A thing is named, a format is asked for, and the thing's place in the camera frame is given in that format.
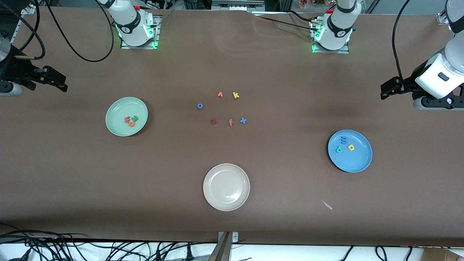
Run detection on blue plate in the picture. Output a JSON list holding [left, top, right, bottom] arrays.
[[328, 129, 373, 173]]

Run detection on tangled black floor cables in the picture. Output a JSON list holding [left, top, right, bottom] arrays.
[[0, 223, 218, 261]]

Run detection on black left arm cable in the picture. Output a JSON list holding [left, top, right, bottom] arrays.
[[393, 0, 413, 82]]

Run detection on aluminium frame corner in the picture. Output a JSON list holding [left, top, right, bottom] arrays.
[[8, 0, 40, 49], [437, 0, 452, 24]]

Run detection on grey metal box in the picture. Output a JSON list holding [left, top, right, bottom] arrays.
[[211, 0, 265, 11]]

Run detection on cardboard box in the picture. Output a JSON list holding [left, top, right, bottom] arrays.
[[422, 248, 464, 261]]

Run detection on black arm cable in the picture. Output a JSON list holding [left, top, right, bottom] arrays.
[[393, 0, 413, 82], [7, 0, 115, 63]]

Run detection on grey metal bracket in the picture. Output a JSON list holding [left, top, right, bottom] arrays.
[[208, 231, 239, 261]]

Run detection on beige plate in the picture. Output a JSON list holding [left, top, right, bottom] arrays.
[[203, 163, 250, 211]]

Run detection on light green plate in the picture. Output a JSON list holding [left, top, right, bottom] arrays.
[[105, 97, 149, 137]]

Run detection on black base cable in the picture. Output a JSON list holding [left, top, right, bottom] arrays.
[[254, 14, 319, 32], [285, 9, 318, 24]]

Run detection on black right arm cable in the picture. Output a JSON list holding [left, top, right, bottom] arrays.
[[7, 0, 115, 63]]

